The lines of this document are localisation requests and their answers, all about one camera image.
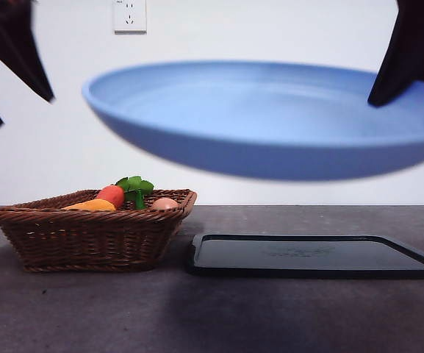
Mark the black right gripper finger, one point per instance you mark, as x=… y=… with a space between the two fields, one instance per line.
x=413 y=48

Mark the yellow-orange corn cob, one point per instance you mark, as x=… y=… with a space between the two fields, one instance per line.
x=94 y=205

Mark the blue round plate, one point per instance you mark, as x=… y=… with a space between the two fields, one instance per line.
x=233 y=121

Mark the brown woven wicker basket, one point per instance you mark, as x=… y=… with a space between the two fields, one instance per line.
x=86 y=239

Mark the orange carrot with green leaves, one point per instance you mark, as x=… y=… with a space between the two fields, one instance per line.
x=110 y=193

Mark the brown egg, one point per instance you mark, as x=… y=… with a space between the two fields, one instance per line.
x=164 y=203

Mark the black rectangular tray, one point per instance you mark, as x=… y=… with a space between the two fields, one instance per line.
x=307 y=255

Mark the white wall power socket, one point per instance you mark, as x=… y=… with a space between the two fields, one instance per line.
x=131 y=16

